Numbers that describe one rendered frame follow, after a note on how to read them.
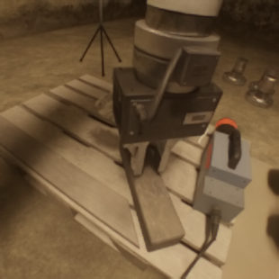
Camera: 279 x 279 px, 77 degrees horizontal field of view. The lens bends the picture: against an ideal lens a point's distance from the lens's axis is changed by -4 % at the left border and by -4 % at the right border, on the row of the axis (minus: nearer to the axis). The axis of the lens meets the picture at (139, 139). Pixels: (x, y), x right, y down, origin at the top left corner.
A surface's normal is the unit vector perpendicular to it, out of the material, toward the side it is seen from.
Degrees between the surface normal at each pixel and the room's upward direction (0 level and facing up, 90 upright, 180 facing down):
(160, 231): 0
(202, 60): 90
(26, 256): 0
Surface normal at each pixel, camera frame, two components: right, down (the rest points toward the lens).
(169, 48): -0.27, 0.63
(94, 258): 0.11, -0.73
